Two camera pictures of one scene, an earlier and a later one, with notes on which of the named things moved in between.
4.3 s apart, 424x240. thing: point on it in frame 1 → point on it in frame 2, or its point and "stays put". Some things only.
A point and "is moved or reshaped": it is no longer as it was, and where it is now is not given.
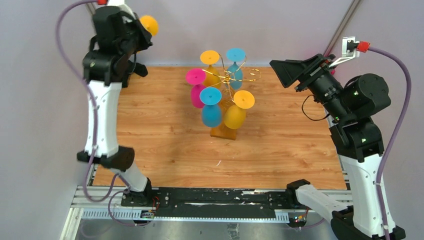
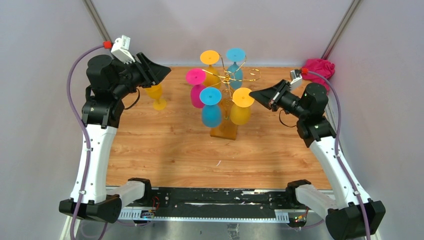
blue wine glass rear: [234, 75] stays put
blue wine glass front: [211, 114] stays put
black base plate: [209, 202] stays put
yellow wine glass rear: [213, 76] stays put
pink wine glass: [196, 77] stays put
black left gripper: [131, 20] → [151, 73]
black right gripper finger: [286, 69] → [268, 94]
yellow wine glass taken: [235, 115] is moved or reshaped
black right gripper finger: [290, 71] → [266, 97]
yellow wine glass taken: [151, 23] → [155, 91]
